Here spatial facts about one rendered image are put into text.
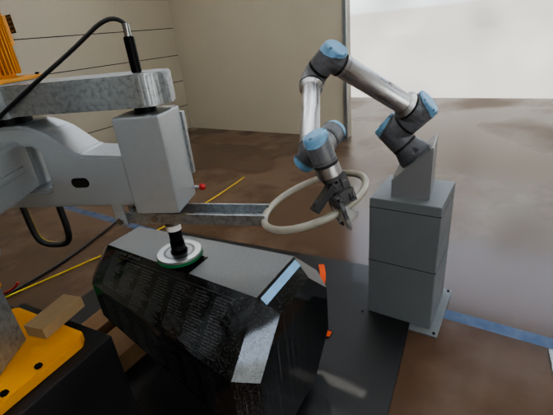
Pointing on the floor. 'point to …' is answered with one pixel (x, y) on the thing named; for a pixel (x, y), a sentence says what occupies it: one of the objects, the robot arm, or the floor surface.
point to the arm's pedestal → (410, 255)
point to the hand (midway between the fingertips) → (344, 226)
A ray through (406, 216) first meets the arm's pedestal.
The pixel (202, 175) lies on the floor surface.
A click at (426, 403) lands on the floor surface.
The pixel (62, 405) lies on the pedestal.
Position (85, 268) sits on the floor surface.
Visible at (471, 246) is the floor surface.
